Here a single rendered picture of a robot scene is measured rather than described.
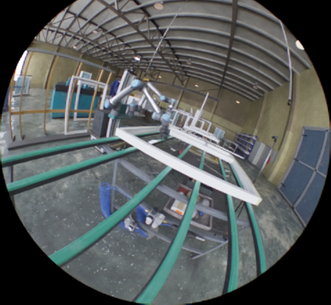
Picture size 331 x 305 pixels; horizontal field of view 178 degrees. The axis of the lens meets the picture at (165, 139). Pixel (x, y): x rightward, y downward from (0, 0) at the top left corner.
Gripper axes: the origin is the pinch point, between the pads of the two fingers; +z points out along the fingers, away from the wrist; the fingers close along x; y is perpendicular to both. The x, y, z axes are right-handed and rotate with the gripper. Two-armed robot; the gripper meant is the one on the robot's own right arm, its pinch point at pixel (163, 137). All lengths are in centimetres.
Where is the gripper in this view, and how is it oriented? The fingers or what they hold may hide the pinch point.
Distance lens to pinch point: 142.5
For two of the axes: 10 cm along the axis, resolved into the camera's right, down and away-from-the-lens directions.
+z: -0.9, 7.0, 7.0
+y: 5.0, -5.8, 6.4
